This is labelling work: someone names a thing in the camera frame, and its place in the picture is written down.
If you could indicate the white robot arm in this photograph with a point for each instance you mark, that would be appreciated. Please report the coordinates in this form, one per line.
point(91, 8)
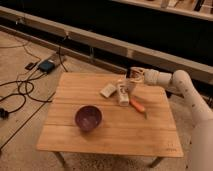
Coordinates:
point(200, 156)

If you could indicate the purple ceramic bowl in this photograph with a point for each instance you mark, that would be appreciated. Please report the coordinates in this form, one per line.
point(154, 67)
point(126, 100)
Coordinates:
point(87, 118)

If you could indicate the translucent plastic cup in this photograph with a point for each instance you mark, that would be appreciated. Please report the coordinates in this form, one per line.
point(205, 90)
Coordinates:
point(130, 85)

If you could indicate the white bottle lying down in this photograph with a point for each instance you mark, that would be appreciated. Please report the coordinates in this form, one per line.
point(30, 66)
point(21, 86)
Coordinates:
point(123, 98)

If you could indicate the black plug on floor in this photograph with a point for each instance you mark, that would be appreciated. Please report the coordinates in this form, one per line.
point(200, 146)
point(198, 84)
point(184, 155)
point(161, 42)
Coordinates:
point(3, 113)

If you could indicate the small black device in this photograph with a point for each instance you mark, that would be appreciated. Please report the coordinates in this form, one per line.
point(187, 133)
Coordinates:
point(31, 65)

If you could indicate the wooden table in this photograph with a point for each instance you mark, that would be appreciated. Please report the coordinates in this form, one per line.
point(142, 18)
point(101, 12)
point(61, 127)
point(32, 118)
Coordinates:
point(123, 130)

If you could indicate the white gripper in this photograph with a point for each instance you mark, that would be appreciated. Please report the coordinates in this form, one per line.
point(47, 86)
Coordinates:
point(136, 74)

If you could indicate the blue power adapter box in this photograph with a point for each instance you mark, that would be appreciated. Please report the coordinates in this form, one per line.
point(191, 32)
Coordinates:
point(46, 66)

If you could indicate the orange carrot toy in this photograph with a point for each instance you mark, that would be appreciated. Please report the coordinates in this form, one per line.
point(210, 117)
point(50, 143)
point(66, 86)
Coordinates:
point(138, 106)

